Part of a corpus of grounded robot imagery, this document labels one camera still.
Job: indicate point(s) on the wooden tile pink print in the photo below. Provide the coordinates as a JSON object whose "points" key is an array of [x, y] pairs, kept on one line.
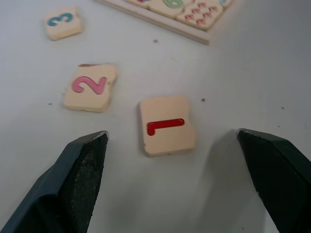
{"points": [[138, 2]]}

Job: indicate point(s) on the wooden tile blue number 3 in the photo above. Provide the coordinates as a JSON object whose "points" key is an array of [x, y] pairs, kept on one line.
{"points": [[64, 28]]}

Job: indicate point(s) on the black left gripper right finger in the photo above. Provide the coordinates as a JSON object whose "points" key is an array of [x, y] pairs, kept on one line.
{"points": [[279, 174]]}

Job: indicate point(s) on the wooden tile green number 6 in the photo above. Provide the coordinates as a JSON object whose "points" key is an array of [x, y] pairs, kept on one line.
{"points": [[167, 6]]}

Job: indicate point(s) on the wooden tile pink number 2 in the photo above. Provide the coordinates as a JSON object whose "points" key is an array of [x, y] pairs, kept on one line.
{"points": [[91, 97]]}

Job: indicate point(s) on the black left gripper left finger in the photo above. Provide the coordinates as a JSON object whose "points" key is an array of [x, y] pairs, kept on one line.
{"points": [[60, 187]]}

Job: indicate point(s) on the wooden tile blue print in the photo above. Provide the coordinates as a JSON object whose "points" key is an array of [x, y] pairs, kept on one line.
{"points": [[224, 2]]}

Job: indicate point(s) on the wooden puzzle board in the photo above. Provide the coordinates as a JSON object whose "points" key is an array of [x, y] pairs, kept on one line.
{"points": [[170, 23]]}

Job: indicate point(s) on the wooden tile red number 1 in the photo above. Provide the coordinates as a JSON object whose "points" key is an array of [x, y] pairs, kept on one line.
{"points": [[167, 136]]}

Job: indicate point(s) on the wooden tile red flower pattern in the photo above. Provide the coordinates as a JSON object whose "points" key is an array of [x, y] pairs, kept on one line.
{"points": [[201, 14]]}

